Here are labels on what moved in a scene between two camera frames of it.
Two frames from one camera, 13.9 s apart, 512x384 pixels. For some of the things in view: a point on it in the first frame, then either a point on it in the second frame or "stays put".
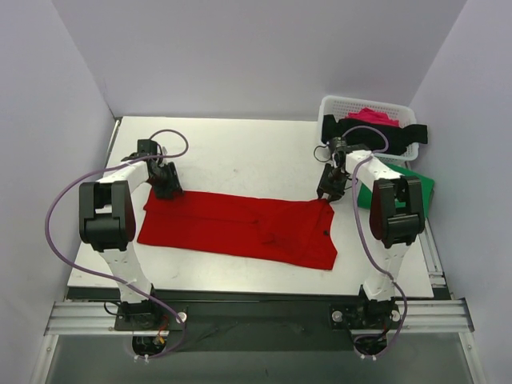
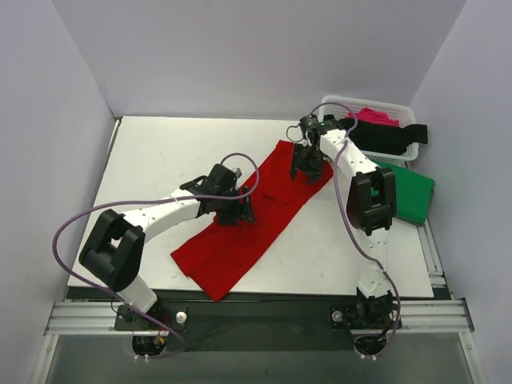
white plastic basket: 342,107 stays put
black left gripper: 168,184 to 243,210
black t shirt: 400,138 stays put
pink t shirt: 369,115 stays put
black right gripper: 330,187 to 306,161
